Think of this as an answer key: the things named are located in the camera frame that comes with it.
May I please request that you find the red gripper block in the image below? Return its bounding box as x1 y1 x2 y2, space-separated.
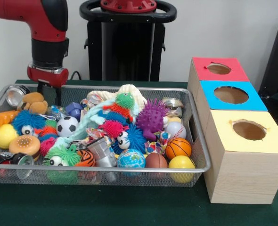
26 62 70 106

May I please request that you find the clear plastic packet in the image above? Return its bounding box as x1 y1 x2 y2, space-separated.
47 105 68 121

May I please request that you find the shallow metal mesh bin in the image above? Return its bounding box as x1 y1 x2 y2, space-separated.
0 83 212 188

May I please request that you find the wooden box with three holes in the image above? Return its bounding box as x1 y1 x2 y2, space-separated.
187 57 278 205

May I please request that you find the blue plastic toy block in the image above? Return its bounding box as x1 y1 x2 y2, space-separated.
65 101 83 120

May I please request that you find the black and white soccer ball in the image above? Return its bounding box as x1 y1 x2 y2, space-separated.
56 116 80 138

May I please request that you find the green spiky toy with eye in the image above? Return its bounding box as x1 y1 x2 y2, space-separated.
42 144 82 185

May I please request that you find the cream knit cloth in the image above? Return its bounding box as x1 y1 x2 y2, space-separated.
116 84 147 111

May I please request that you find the blue spiky toy with eyes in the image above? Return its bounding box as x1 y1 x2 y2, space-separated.
112 123 146 153

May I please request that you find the purple spiky monster toy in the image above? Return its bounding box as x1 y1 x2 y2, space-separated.
135 98 169 142

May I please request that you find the globe print ball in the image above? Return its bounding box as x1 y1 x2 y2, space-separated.
117 148 146 177

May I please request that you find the white baseball toy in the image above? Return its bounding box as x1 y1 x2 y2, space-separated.
164 121 187 139

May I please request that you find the orange basketball toy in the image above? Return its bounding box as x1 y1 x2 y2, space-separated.
165 137 192 160

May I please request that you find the yellow ball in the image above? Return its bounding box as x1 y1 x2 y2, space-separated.
168 155 196 184

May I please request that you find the black looped cable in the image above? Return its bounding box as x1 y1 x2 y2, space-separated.
69 70 82 81

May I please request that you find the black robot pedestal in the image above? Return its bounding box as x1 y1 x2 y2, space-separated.
79 0 177 82

